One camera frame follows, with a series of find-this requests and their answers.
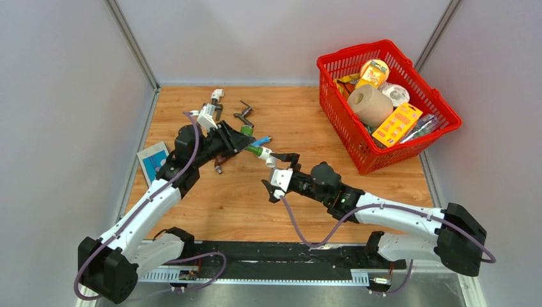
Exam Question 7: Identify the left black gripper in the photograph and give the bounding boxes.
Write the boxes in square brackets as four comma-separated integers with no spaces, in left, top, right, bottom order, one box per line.
[193,120,256,169]

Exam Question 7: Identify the white plastic elbow fitting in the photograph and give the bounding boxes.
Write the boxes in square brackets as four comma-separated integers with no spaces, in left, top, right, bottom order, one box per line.
[255,146,277,168]

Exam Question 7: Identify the blue faucet with white elbow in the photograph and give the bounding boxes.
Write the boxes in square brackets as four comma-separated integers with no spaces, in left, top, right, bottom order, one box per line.
[252,136,272,147]

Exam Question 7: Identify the red plastic shopping basket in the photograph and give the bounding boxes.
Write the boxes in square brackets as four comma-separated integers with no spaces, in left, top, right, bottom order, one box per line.
[316,40,462,175]

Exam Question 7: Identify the green plastic faucet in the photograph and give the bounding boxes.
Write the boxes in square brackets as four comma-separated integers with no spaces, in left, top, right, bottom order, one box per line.
[240,125,263,157]

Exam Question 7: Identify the long grey faucet white elbow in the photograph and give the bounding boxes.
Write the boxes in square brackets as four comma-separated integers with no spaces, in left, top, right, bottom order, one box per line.
[209,88,225,121]

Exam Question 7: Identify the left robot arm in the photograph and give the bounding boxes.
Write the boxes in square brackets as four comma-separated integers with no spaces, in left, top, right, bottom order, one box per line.
[74,121,255,304]

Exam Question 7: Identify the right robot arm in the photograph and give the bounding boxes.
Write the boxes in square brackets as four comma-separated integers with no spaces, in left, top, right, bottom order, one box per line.
[262,153,497,277]

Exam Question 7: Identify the brown plastic faucet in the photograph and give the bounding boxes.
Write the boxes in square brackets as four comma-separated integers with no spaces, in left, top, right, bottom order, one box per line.
[214,156,231,174]

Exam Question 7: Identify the small dark grey faucet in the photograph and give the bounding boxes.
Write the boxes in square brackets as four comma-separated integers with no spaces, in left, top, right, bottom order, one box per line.
[233,100,254,128]

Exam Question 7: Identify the blue white faucet box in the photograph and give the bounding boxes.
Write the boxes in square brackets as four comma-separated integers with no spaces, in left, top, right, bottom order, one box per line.
[136,141,169,187]

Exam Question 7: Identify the yellow snack bag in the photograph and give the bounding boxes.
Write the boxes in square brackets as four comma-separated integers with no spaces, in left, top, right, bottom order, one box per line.
[333,73,360,100]

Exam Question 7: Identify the brown paper roll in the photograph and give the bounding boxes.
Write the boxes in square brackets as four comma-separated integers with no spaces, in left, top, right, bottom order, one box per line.
[347,84,393,128]

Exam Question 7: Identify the orange blister card package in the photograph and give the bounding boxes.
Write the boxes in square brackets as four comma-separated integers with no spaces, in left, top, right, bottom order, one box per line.
[371,102,424,148]

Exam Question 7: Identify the orange sponge package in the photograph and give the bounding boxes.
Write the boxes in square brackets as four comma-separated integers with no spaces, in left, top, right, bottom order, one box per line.
[355,60,387,90]

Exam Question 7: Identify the yellow round sponge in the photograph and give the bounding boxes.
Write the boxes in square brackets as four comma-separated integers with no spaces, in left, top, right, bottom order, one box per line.
[360,58,391,86]

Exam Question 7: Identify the white wrapped paper roll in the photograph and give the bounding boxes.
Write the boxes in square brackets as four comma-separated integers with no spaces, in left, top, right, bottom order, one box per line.
[378,82,410,107]

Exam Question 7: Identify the clear pack of pens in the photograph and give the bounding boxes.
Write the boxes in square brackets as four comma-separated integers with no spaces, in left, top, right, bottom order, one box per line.
[400,114,439,143]

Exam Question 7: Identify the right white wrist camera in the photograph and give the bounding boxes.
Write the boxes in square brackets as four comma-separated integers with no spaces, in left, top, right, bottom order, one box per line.
[269,168,294,200]

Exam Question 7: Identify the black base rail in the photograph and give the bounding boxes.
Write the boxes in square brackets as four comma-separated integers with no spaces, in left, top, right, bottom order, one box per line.
[180,240,407,281]

